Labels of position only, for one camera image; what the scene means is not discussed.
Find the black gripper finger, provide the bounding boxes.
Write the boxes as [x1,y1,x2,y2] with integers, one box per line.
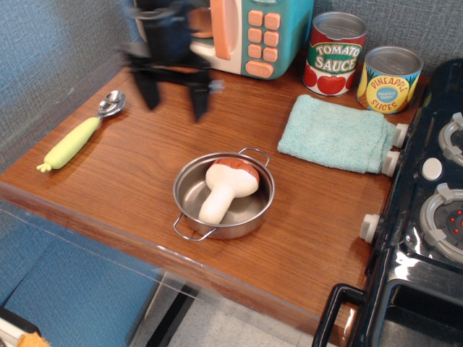
[132,71,160,111]
[190,83,210,121]

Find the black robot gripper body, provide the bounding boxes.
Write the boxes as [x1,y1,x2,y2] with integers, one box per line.
[122,10,224,90]

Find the light blue cloth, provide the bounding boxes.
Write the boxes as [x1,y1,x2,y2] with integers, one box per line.
[277,95,396,174]

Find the teal toy microwave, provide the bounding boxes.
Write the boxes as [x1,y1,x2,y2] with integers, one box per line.
[132,0,315,81]

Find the plush white brown mushroom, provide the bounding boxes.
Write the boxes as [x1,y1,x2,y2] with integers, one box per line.
[198,158,260,224]

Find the small steel pot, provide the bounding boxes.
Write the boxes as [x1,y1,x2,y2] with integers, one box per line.
[173,147,276,242]

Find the tomato sauce can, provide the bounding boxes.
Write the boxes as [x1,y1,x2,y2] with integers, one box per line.
[303,12,368,96]

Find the pineapple slices can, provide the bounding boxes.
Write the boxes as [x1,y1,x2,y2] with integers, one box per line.
[357,46,424,114]

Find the orange plush object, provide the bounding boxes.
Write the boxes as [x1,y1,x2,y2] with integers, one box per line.
[17,333,51,347]

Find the black toy stove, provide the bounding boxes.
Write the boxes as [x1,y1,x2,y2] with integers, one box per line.
[313,59,462,346]

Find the spoon with green handle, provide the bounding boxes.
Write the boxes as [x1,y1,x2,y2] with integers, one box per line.
[36,90,126,173]

